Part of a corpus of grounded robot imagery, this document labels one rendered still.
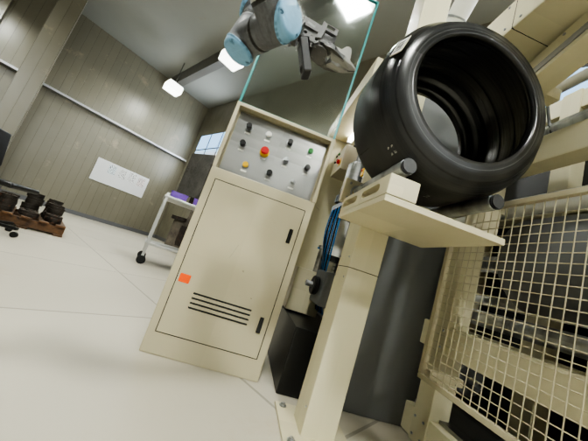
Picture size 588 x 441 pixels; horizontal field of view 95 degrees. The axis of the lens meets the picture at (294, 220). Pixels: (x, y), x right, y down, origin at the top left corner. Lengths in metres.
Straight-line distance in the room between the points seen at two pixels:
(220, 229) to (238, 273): 0.23
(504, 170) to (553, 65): 0.56
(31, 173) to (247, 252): 9.34
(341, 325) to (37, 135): 9.97
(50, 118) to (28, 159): 1.28
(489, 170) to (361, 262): 0.51
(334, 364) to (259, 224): 0.69
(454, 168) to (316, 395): 0.87
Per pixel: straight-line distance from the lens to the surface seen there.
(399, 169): 0.79
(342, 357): 1.13
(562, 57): 1.42
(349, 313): 1.10
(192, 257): 1.35
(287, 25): 0.80
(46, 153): 10.40
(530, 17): 1.45
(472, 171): 0.89
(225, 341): 1.39
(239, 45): 0.88
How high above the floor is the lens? 0.55
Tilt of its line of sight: 10 degrees up
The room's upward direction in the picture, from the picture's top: 18 degrees clockwise
